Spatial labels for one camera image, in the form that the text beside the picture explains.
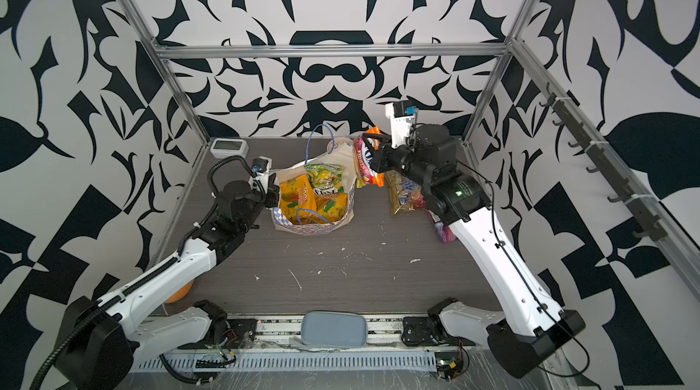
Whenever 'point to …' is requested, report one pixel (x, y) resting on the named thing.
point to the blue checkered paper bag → (340, 152)
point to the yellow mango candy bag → (295, 195)
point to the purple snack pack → (443, 231)
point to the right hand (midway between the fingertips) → (366, 137)
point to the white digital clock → (226, 147)
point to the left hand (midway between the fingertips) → (272, 169)
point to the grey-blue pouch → (334, 329)
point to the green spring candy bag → (325, 179)
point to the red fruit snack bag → (404, 194)
